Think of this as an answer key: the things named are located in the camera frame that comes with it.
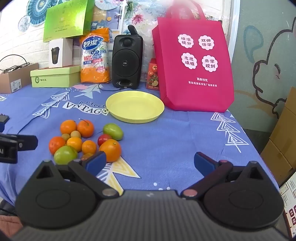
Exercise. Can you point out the yellow plastic plate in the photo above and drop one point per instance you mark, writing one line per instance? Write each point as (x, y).
(135, 106)

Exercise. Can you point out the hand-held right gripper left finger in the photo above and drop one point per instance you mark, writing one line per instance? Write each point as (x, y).
(96, 160)

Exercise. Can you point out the orange with stem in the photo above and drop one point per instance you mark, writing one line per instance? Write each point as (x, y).
(85, 128)

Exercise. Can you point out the white box with cup print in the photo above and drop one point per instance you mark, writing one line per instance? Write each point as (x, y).
(60, 52)

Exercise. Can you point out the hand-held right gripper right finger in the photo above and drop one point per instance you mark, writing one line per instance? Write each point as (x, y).
(203, 162)

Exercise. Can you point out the wall poster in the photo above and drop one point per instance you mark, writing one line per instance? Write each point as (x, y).
(111, 18)

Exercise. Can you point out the pink tote bag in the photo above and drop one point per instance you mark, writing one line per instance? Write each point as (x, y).
(194, 76)

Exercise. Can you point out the brown cardboard box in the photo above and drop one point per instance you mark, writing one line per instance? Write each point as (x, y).
(13, 80)

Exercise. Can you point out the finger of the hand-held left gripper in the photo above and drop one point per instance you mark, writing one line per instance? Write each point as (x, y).
(2, 121)
(27, 142)

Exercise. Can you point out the printed leaflet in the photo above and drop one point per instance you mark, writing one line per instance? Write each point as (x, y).
(289, 204)

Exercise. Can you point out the large orange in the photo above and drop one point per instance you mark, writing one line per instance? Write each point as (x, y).
(111, 150)

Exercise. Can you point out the small green-brown kiwi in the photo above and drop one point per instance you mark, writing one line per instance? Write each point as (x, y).
(65, 137)
(75, 134)

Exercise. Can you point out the green mango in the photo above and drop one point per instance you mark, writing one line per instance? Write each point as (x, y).
(65, 155)
(113, 131)

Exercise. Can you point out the blue printed tablecloth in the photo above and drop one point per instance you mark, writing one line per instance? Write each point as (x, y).
(161, 143)

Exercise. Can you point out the black speaker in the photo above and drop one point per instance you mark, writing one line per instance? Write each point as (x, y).
(127, 62)

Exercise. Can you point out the large teal paper fan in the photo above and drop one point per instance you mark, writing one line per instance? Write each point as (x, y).
(37, 8)

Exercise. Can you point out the small cardboard box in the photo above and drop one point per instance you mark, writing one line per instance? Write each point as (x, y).
(291, 102)

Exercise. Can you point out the orange paper cup pack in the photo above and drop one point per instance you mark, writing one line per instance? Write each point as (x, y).
(94, 60)

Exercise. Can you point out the red cracker box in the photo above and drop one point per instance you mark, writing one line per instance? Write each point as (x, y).
(152, 74)

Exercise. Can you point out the pale yellow-orange orange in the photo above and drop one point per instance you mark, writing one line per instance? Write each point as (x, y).
(74, 144)

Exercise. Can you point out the large cardboard box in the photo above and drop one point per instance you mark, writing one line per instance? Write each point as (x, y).
(281, 148)

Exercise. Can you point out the red tomato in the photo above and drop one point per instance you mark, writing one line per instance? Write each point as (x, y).
(103, 139)

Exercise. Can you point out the green gift box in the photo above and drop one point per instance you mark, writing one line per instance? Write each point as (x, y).
(68, 20)

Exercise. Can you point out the floral wrapping sheet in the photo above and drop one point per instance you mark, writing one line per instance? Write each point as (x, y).
(148, 14)

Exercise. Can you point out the light green shoebox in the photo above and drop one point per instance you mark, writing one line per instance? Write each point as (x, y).
(54, 76)

